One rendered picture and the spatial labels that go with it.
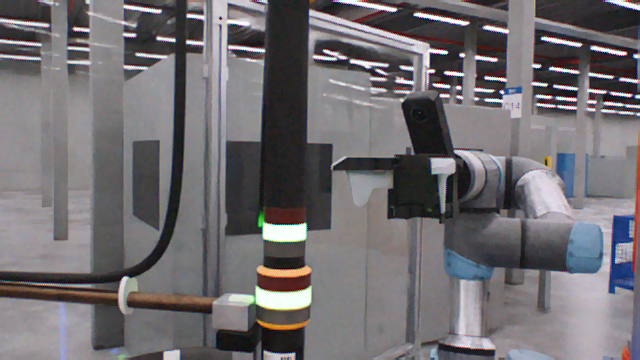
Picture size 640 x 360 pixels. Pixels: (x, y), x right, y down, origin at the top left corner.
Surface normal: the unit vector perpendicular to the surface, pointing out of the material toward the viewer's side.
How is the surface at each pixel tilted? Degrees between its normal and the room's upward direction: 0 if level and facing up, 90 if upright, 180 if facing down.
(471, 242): 90
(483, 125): 90
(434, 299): 90
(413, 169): 90
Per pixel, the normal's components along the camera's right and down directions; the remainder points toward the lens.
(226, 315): -0.17, 0.05
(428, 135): -0.49, 0.55
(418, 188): -0.57, 0.03
